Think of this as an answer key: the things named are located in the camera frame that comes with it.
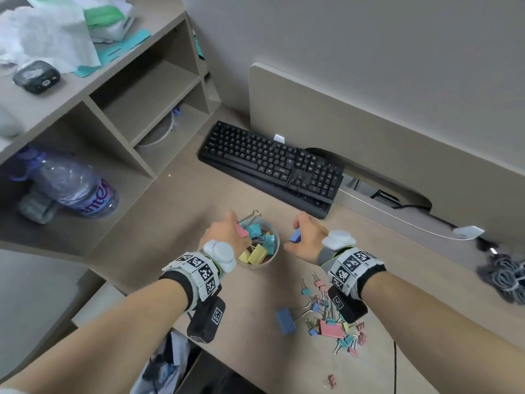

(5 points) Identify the person's right hand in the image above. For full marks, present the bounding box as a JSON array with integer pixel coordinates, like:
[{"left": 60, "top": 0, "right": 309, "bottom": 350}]
[{"left": 283, "top": 212, "right": 330, "bottom": 266}]

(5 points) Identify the person's left hand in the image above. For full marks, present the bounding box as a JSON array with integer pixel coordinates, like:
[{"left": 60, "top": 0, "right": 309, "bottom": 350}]
[{"left": 198, "top": 211, "right": 251, "bottom": 259}]

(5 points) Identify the pink large binder clip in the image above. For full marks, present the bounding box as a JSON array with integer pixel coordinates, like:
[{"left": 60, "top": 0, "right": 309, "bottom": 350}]
[{"left": 234, "top": 208, "right": 263, "bottom": 239}]

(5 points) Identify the large clear plastic jar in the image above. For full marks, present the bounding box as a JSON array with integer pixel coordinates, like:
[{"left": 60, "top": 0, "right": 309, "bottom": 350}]
[{"left": 236, "top": 219, "right": 281, "bottom": 269}]

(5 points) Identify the pile of mixed binder clips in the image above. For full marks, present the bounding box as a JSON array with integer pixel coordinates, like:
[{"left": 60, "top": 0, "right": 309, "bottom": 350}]
[{"left": 297, "top": 271, "right": 368, "bottom": 357}]

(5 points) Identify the person's left forearm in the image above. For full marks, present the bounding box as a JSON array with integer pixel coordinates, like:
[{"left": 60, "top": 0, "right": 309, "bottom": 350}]
[{"left": 0, "top": 279, "right": 191, "bottom": 394}]

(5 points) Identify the person's right forearm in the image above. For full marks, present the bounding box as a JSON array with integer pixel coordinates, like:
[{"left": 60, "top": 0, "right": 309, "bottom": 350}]
[{"left": 363, "top": 273, "right": 525, "bottom": 394}]

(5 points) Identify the white left hand tracker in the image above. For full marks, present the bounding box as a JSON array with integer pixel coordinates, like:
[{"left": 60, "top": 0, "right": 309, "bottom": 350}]
[{"left": 203, "top": 240, "right": 238, "bottom": 274}]

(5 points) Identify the white hand tracker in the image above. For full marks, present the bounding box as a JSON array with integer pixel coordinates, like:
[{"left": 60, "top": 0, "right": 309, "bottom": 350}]
[
  {"left": 203, "top": 240, "right": 238, "bottom": 274},
  {"left": 321, "top": 229, "right": 357, "bottom": 251}
]

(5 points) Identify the white right hand tracker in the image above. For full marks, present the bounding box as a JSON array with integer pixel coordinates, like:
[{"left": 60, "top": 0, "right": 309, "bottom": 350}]
[{"left": 321, "top": 229, "right": 357, "bottom": 251}]

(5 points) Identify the grey left marker wristband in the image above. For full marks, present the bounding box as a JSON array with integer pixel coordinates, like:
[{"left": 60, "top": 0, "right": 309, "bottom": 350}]
[{"left": 159, "top": 252, "right": 224, "bottom": 312}]

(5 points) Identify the grey marker wristband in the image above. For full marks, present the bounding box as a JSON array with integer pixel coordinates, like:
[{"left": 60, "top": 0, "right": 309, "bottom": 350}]
[
  {"left": 319, "top": 246, "right": 388, "bottom": 300},
  {"left": 159, "top": 252, "right": 224, "bottom": 312}
]

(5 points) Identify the grey right marker wristband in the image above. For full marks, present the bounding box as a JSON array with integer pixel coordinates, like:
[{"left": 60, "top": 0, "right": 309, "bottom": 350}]
[{"left": 319, "top": 246, "right": 388, "bottom": 300}]

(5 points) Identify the black keyboard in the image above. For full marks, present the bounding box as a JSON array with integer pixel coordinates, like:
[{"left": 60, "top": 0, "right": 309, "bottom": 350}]
[{"left": 197, "top": 120, "right": 345, "bottom": 220}]

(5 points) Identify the white round device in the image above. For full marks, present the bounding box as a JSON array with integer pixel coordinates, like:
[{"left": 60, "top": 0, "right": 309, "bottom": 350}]
[{"left": 135, "top": 106, "right": 181, "bottom": 148}]

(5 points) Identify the white box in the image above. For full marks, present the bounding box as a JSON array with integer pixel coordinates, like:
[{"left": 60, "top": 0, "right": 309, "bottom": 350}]
[{"left": 69, "top": 281, "right": 128, "bottom": 329}]

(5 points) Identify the blue white patterned bag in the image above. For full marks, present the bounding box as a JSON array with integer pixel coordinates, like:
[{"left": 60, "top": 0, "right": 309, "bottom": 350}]
[{"left": 129, "top": 330, "right": 191, "bottom": 394}]

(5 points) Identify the beige wooden shelf unit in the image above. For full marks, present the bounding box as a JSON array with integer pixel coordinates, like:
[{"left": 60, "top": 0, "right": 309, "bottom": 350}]
[{"left": 0, "top": 0, "right": 222, "bottom": 263}]

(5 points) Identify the purple label water bottle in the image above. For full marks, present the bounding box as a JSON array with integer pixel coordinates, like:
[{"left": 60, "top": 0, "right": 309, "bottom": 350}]
[{"left": 8, "top": 147, "right": 120, "bottom": 220}]

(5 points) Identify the teal card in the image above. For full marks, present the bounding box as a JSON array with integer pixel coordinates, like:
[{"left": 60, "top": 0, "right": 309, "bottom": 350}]
[{"left": 191, "top": 30, "right": 206, "bottom": 62}]

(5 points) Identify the teal paper folder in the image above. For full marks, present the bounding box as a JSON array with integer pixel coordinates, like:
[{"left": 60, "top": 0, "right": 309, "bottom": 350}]
[{"left": 72, "top": 28, "right": 153, "bottom": 78}]

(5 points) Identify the white rounded object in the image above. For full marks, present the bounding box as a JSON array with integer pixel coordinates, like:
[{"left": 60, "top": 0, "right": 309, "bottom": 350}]
[{"left": 0, "top": 104, "right": 24, "bottom": 140}]

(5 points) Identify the small black device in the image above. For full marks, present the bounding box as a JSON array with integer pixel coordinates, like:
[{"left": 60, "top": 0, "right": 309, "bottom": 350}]
[{"left": 12, "top": 60, "right": 61, "bottom": 95}]

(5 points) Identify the green white package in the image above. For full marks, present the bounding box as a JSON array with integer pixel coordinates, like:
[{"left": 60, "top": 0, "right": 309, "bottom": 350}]
[{"left": 81, "top": 0, "right": 138, "bottom": 42}]

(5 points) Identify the white plastic bag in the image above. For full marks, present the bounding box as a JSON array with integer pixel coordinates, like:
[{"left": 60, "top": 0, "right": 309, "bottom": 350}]
[{"left": 0, "top": 0, "right": 102, "bottom": 77}]

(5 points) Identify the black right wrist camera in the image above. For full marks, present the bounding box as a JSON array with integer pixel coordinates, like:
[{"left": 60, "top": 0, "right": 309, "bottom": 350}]
[{"left": 326, "top": 286, "right": 369, "bottom": 324}]

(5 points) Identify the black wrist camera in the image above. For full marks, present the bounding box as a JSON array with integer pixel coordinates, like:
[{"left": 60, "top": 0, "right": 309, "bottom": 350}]
[
  {"left": 326, "top": 286, "right": 369, "bottom": 324},
  {"left": 186, "top": 296, "right": 226, "bottom": 344}
]

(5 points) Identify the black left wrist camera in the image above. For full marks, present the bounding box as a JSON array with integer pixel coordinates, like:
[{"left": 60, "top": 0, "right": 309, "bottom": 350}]
[{"left": 186, "top": 296, "right": 226, "bottom": 344}]

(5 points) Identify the thin white cable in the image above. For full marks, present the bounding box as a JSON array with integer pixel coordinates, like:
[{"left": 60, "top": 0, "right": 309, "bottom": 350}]
[{"left": 338, "top": 188, "right": 473, "bottom": 242}]

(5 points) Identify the black power cable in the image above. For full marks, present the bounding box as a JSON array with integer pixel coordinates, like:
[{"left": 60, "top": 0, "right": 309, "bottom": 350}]
[{"left": 393, "top": 200, "right": 431, "bottom": 211}]

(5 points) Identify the grey cable bundle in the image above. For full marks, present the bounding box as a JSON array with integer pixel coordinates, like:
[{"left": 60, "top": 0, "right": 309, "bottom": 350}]
[{"left": 475, "top": 252, "right": 525, "bottom": 306}]

